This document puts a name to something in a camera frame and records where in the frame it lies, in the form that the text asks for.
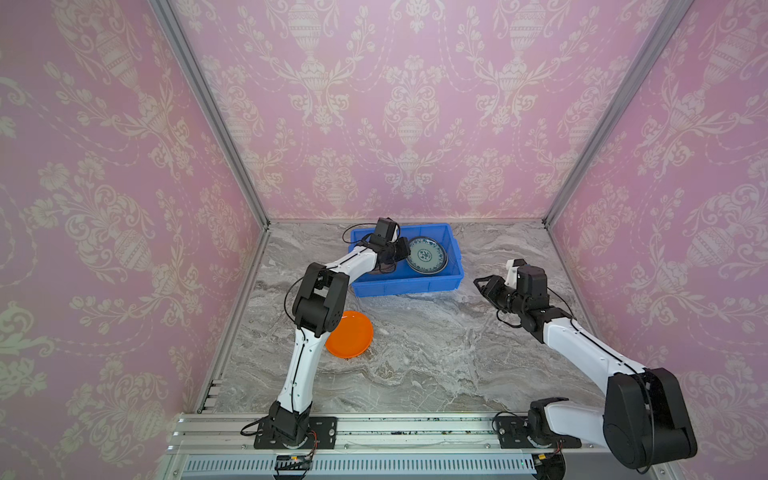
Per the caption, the teal patterned round plate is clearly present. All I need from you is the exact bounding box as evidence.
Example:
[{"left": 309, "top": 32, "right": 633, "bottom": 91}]
[{"left": 406, "top": 236, "right": 448, "bottom": 275}]

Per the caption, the orange round plate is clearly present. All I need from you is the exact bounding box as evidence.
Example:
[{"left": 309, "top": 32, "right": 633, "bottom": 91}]
[{"left": 326, "top": 311, "right": 374, "bottom": 359}]

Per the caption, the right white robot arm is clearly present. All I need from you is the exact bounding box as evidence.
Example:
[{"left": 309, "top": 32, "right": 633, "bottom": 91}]
[{"left": 473, "top": 259, "right": 698, "bottom": 471}]

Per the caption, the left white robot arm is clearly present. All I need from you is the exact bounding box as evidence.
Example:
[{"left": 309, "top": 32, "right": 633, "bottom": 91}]
[{"left": 241, "top": 217, "right": 410, "bottom": 449}]

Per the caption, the blue plastic bin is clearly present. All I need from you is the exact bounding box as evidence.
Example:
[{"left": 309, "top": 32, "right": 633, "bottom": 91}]
[{"left": 351, "top": 223, "right": 464, "bottom": 298}]

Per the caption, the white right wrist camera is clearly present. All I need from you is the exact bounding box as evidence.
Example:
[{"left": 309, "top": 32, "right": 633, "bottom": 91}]
[{"left": 505, "top": 258, "right": 527, "bottom": 290}]

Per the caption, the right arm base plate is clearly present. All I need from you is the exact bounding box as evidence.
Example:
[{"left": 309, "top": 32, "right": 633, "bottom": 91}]
[{"left": 491, "top": 411, "right": 582, "bottom": 450}]

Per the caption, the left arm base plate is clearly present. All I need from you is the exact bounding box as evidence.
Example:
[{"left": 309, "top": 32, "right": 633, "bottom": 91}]
[{"left": 253, "top": 416, "right": 338, "bottom": 450}]

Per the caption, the aluminium front rail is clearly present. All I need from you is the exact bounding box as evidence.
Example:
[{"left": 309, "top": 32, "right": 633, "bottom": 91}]
[{"left": 155, "top": 413, "right": 683, "bottom": 479}]

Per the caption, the right aluminium corner post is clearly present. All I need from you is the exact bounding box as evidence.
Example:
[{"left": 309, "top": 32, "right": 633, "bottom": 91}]
[{"left": 542, "top": 0, "right": 693, "bottom": 231}]

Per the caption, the aluminium corner post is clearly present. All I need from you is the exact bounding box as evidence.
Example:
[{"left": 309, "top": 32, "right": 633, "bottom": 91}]
[
  {"left": 542, "top": 0, "right": 693, "bottom": 231},
  {"left": 148, "top": 0, "right": 270, "bottom": 230}
]

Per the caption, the left aluminium corner post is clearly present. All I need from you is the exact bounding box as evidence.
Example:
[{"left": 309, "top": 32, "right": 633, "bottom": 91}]
[{"left": 148, "top": 0, "right": 270, "bottom": 230}]

